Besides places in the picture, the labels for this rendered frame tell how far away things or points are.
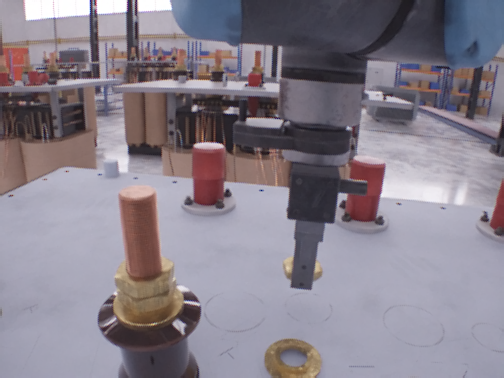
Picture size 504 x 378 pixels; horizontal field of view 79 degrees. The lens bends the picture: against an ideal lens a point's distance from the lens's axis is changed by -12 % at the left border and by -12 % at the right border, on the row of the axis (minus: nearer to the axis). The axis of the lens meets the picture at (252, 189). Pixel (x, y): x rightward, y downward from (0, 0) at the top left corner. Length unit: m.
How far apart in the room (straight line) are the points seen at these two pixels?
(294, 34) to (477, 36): 0.12
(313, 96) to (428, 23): 0.14
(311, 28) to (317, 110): 0.16
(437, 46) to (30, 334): 0.50
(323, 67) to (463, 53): 0.14
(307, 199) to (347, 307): 0.20
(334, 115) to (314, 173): 0.06
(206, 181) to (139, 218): 0.46
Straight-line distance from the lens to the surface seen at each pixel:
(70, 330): 0.47
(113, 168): 0.97
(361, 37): 0.21
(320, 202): 0.34
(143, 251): 0.28
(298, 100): 0.34
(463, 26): 0.23
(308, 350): 0.40
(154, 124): 6.26
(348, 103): 0.35
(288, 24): 0.18
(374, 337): 0.46
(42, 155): 2.61
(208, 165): 0.70
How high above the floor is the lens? 1.66
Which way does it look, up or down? 20 degrees down
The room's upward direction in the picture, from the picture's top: 3 degrees clockwise
